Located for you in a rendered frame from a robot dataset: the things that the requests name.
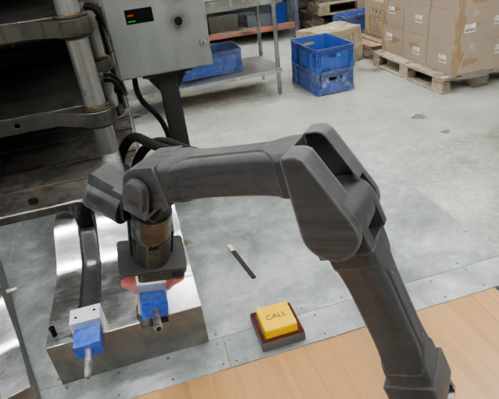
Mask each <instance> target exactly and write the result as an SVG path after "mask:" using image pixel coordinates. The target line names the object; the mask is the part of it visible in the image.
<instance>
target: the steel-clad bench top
mask: <svg viewBox="0 0 499 399"><path fill-rule="evenodd" d="M349 148H350V150H351V151H352V152H353V153H354V154H355V155H356V157H357V158H358V160H359V161H360V163H361V164H362V165H363V167H364V168H365V169H366V170H367V171H368V173H369V174H370V175H371V177H372V178H373V180H374V181H375V182H376V184H377V185H378V186H379V190H380V194H381V200H380V204H381V206H382V208H383V211H384V214H385V216H386V217H387V221H386V223H385V225H384V228H385V231H386V232H387V236H388V238H389V242H390V250H391V252H392V255H393V258H394V261H395V263H396V266H397V268H398V271H399V273H400V276H401V277H402V281H403V283H404V284H405V287H406V290H407V292H408V294H409V296H410V299H411V301H412V303H413V306H414V308H415V310H416V311H419V310H423V309H426V308H429V307H432V306H436V305H439V304H442V303H445V302H450V301H452V300H455V299H458V298H462V297H465V296H468V295H472V294H475V293H478V292H481V291H485V290H489V289H491V288H494V287H499V252H498V251H497V250H495V249H494V248H493V247H491V246H490V245H488V244H487V243H486V242H485V241H483V240H482V239H481V238H480V237H479V236H477V235H476V234H474V233H473V232H472V231H471V230H469V229H468V228H466V227H465V226H464V225H463V224H462V223H461V222H459V221H458V220H457V219H455V218H454V217H452V216H451V215H450V214H448V213H447V212H446V211H445V210H444V209H443V208H441V207H440V206H438V205H437V204H436V203H434V202H433V201H432V200H430V198H428V197H427V196H426V195H424V194H423V193H422V192H420V191H419V190H418V189H416V188H415V187H414V186H412V184H410V183H409V182H408V181H407V180H405V179H404V178H402V177H401V176H400V175H398V174H397V173H396V172H395V171H394V170H393V169H391V168H390V167H388V166H387V165H386V164H384V163H383V162H382V161H380V160H379V159H378V158H377V157H376V156H374V155H373V154H372V153H370V152H369V151H368V150H366V149H365V148H364V147H362V146H361V145H360V144H358V145H355V146H349ZM174 206H175V210H176V212H177V218H178V222H179V225H180V228H181V234H182V237H183V240H185V239H186V240H188V239H192V244H189V245H186V246H185V249H186V253H187V255H188V259H189V263H190V267H191V269H192V275H193V278H194V281H195V284H196V289H197V292H198V295H199V299H200V304H201V307H202V311H203V315H204V321H205V325H206V329H207V332H208V339H209V342H206V343H203V344H198V345H196V346H192V347H190V348H185V349H182V350H179V351H174V352H171V353H169V354H165V355H160V356H158V357H155V358H152V359H147V360H144V361H142V362H138V363H133V364H131V365H128V366H125V367H120V368H117V369H115V370H110V371H106V372H104V373H101V374H96V375H93V376H91V377H90V379H85V378H83V379H79V380H77V381H74V382H69V383H66V384H62V382H61V380H60V378H59V376H58V373H57V371H56V369H55V367H54V365H53V363H52V361H51V359H50V357H49V355H48V353H47V351H46V349H45V348H46V343H47V337H48V326H49V321H50V315H51V309H52V304H53V299H54V294H55V286H56V280H57V263H56V253H55V235H54V223H55V217H56V215H57V214H60V213H64V212H67V211H64V212H60V213H57V214H53V215H47V216H43V217H39V218H33V219H30V220H25V221H22V222H15V223H12V224H9V225H4V226H0V260H1V262H2V266H3V269H4V272H5V275H6V280H7V283H8V286H9V288H12V287H17V289H18V291H17V292H15V293H13V294H12V295H11V298H12V300H13V305H14V309H15V311H16V315H17V319H18V323H19V325H20V329H21V334H22V337H23V340H24V343H25V348H26V351H27V354H28V358H29V362H30V365H31V368H32V373H33V377H34V379H35V383H36V388H37V390H38V394H39V397H40V399H132V398H136V397H140V396H142V395H146V394H149V393H153V392H156V391H159V390H163V389H166V388H169V387H171V386H176V385H179V384H181V383H185V382H189V381H192V380H195V379H198V378H202V377H205V376H208V375H210V374H215V373H218V372H220V371H225V370H228V369H231V368H233V367H238V366H241V365H243V364H247V363H251V362H253V361H257V360H259V359H263V358H267V357H269V356H272V355H277V354H280V353H282V352H287V351H290V350H292V349H295V348H300V347H302V346H305V345H308V344H313V343H316V342H319V341H321V340H326V339H329V338H331V337H334V336H339V335H341V334H344V333H349V332H351V331H354V330H357V329H362V328H364V327H366V325H365V323H364V320H363V318H362V317H361V315H360V312H359V310H358V309H357V307H356V304H355V302H354V300H353V298H352V296H351V294H350V293H349V290H348V288H347V287H346V286H345V283H344V282H343V280H342V278H341V277H340V276H339V274H338V273H337V272H335V271H334V270H333V268H332V266H331V263H330V262H329V261H328V260H324V261H320V260H319V258H318V256H316V255H314V254H313V253H312V252H311V251H310V250H309V249H308V248H307V247H306V246H305V244H304V242H303V239H302V238H301V234H300V232H299V227H298V223H297V221H296V218H295V213H294V210H293V207H292V204H291V199H282V198H280V197H279V196H228V197H212V198H203V199H194V200H191V201H188V202H184V203H175V204H174ZM70 211H71V210H70ZM229 244H231V245H232V246H233V248H234V249H235V250H236V252H237V253H238V254H239V256H240V257H241V258H242V259H243V260H244V261H245V263H246V264H247V265H248V267H249V268H250V270H251V271H252V272H253V273H254V275H255V276H256V278H255V279H252V278H251V277H250V275H249V274H248V272H247V271H246V270H245V269H244V268H243V266H242V265H241V264H240V263H239V261H238V260H237V258H236V257H235V256H234V254H233V253H232V252H231V251H230V250H229V248H228V247H227V245H229ZM285 301H286V302H287V303H289V302H290V303H291V306H292V308H293V310H294V311H295V314H296V316H297V318H298V319H299V321H300V323H301V325H302V327H303V329H304V331H305V334H306V339H305V340H301V341H299V342H296V343H293V344H289V345H286V346H283V347H280V348H275V349H272V350H270V351H265V352H263V351H262V348H261V345H260V343H259V340H258V338H257V334H256V333H255V330H254V328H253V325H252V322H251V319H250V314H251V313H255V312H256V310H257V309H260V308H263V307H266V306H271V305H274V304H277V303H280V302H285ZM223 341H224V343H223ZM224 344H225V345H224ZM228 357H229V358H228ZM229 360H230V361H229Z"/></svg>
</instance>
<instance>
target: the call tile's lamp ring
mask: <svg viewBox="0 0 499 399"><path fill-rule="evenodd" d="M288 306H289V308H290V310H291V312H292V313H293V315H294V317H295V319H296V321H297V325H298V327H299V330H297V331H294V332H290V333H287V334H284V335H281V336H276V337H273V338H271V339H267V340H265V338H264V336H263V334H262V331H261V328H260V326H259V324H258V322H257V319H256V317H255V315H257V314H256V312H255V313H251V314H250V315H251V317H252V319H253V323H254V324H255V327H256V329H257V332H258V335H259V337H260V339H261V342H262V344H267V343H269V342H273V341H275V340H280V339H283V338H285V337H289V336H293V335H295V334H299V333H303V332H305V331H304V329H303V327H302V326H301V324H300V322H299V319H298V318H297V316H296V314H295V311H294V310H293V309H292V307H291V304H290V302H289V303H288Z"/></svg>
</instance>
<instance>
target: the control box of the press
mask: <svg viewBox="0 0 499 399"><path fill-rule="evenodd" d="M99 1H100V4H101V10H102V13H103V17H104V20H105V25H106V28H107V32H108V35H109V41H110V44H111V47H112V51H111V52H110V53H111V56H112V61H113V65H114V67H116V68H117V71H118V75H119V78H120V80H121V81H124V80H128V79H131V80H132V84H133V88H134V91H135V95H136V96H137V98H138V100H139V102H140V103H141V104H142V105H143V106H144V107H145V108H146V109H147V110H148V111H149V112H151V113H152V114H153V115H154V116H155V118H156V119H157V120H158V122H159V123H160V124H161V125H162V129H163V131H164V132H165V134H166V138H170V139H174V140H177V141H178V142H181V143H185V144H187V145H190V143H189V135H188V131H187V127H186V122H185V114H184V110H183V106H182V102H181V95H180V90H179V87H180V84H181V82H182V79H183V77H184V76H185V73H188V72H189V71H190V70H192V69H193V67H201V66H207V65H211V64H213V60H212V54H211V45H210V39H209V33H208V23H207V18H206V13H205V7H204V0H99ZM141 77H143V79H146V80H149V81H150V82H151V83H152V84H153V85H154V86H155V87H156V88H158V89H159V90H160V91H161V95H162V101H163V105H164V109H165V113H166V120H167V123H168V127H167V125H166V122H165V121H164V119H163V118H162V117H161V115H160V114H159V113H158V112H157V111H156V110H155V109H154V108H153V107H152V106H151V105H150V104H148V103H147V102H146V101H145V99H144V98H143V96H142V94H141V93H140V90H139V84H138V79H137V78H141Z"/></svg>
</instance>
